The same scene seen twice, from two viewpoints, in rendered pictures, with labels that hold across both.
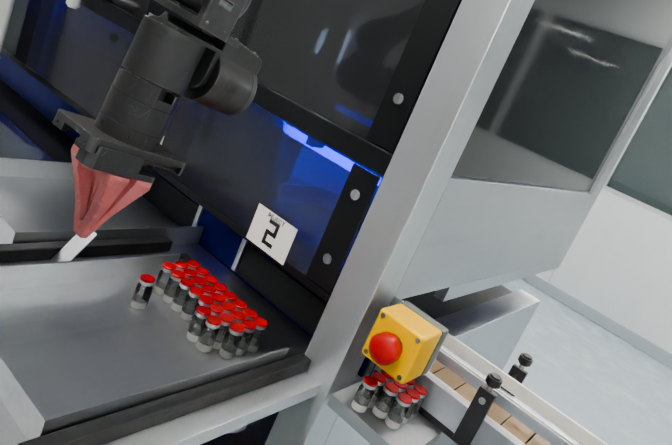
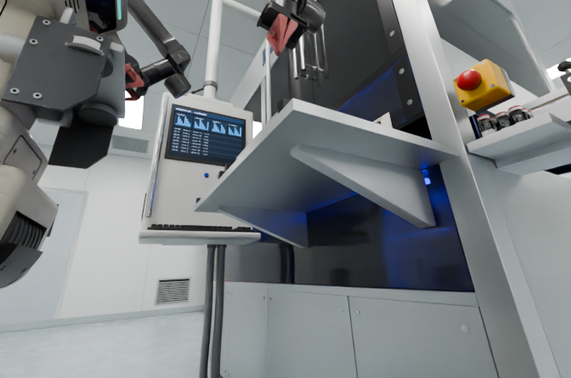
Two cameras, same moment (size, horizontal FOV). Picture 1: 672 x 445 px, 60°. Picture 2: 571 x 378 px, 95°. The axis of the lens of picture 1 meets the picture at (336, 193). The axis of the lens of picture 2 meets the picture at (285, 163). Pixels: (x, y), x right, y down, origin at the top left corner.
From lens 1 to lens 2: 0.68 m
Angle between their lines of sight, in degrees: 45
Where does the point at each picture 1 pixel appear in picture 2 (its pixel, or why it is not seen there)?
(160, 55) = not seen: outside the picture
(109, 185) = (280, 18)
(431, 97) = (403, 16)
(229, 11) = not seen: outside the picture
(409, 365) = (491, 75)
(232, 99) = (317, 11)
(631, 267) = not seen: outside the picture
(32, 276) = not seen: hidden behind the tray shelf
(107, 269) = not seen: hidden behind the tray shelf
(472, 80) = not seen: outside the picture
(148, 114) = (285, 2)
